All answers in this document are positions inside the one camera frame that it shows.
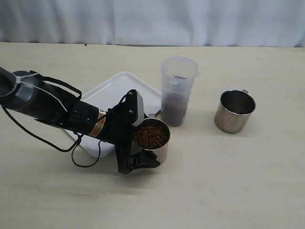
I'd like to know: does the white plastic tray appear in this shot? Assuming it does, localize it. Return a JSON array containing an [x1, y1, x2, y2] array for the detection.
[[80, 72, 161, 157]]

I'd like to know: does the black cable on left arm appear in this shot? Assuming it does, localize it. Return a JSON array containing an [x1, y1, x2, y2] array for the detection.
[[0, 104, 105, 167]]

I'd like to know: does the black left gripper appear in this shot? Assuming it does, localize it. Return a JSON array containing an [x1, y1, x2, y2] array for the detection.
[[101, 89, 160, 175]]

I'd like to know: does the white zip tie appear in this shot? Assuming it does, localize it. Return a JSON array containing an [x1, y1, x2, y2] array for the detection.
[[0, 73, 68, 112]]

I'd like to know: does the steel mug with pellets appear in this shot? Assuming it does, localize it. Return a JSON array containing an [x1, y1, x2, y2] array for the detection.
[[132, 114, 171, 164]]

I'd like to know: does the white curtain backdrop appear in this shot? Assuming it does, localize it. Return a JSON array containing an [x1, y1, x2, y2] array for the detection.
[[0, 0, 305, 47]]

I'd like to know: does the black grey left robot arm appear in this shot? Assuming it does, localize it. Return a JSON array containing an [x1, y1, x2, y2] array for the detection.
[[0, 68, 148, 174]]

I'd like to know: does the translucent plastic container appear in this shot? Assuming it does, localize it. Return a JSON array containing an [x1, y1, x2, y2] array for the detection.
[[161, 56, 200, 126]]

